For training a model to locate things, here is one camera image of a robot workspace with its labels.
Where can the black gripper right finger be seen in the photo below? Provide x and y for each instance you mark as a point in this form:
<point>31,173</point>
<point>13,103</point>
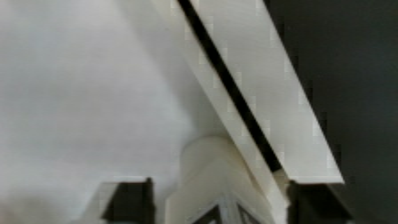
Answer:
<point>317,206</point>

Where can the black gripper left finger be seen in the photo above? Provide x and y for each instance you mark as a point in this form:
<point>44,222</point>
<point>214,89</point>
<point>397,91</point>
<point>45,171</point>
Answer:
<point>122,204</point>

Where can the white table leg with tag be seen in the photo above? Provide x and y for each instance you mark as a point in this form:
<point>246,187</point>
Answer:
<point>221,195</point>

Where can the white square tabletop panel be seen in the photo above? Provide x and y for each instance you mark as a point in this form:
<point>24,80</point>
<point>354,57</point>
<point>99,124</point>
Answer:
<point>104,107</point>

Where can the white L-shaped obstacle fence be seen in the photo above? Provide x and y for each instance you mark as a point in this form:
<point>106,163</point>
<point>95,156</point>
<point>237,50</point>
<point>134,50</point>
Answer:
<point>244,35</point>

